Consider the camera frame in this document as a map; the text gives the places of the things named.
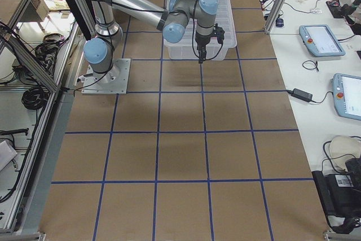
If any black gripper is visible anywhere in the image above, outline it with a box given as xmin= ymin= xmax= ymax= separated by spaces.
xmin=195 ymin=33 xmax=210 ymax=64

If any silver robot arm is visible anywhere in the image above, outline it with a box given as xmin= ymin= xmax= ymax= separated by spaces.
xmin=84 ymin=0 xmax=218 ymax=85

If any clear plastic storage box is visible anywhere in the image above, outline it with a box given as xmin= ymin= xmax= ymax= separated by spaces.
xmin=164 ymin=23 xmax=237 ymax=60

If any clear plastic box lid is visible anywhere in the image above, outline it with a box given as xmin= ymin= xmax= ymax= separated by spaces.
xmin=163 ymin=0 xmax=235 ymax=59

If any black power adapter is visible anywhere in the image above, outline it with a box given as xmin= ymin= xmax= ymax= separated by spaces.
xmin=291 ymin=88 xmax=312 ymax=103

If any blue teach pendant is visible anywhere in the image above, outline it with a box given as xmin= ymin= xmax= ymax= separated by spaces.
xmin=298 ymin=24 xmax=346 ymax=58
xmin=332 ymin=73 xmax=360 ymax=120

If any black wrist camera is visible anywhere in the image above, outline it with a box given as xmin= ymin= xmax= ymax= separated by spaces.
xmin=213 ymin=24 xmax=225 ymax=45

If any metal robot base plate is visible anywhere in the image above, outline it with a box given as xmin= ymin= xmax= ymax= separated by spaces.
xmin=81 ymin=59 xmax=131 ymax=95

